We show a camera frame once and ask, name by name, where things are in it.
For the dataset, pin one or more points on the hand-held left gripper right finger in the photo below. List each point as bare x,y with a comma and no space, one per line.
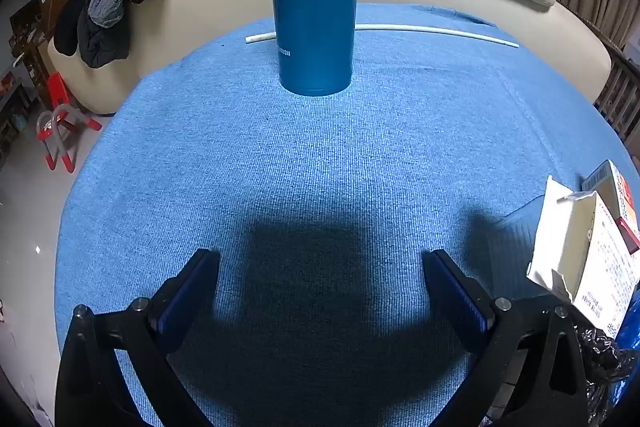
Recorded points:
457,297

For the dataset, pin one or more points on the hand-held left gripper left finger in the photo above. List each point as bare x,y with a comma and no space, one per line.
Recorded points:
185,297

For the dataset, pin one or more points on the open white carton box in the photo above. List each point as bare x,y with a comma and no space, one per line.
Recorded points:
565,237

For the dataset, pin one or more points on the black plastic bag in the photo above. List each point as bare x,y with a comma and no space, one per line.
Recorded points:
600,357

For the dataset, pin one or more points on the blue tablecloth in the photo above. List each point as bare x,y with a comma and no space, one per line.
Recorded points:
300,157

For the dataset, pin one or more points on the blue plastic object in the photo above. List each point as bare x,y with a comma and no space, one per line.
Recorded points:
631,357

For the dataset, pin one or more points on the red and white medicine box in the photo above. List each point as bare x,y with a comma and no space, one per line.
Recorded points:
625,197

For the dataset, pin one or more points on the red plastic stool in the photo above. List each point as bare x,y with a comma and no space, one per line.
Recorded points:
57,89

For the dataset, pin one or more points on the wooden railing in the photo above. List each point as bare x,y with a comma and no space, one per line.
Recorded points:
620,97

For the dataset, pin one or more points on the dark garment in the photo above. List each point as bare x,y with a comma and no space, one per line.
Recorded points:
100,47

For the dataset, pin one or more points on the thin white plastic tube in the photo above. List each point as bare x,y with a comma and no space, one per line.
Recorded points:
450,29

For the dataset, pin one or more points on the dark cluttered shelf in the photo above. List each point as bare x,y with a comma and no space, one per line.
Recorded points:
25,32

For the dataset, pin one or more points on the blue insulated bottle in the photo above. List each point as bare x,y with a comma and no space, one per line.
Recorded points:
315,7

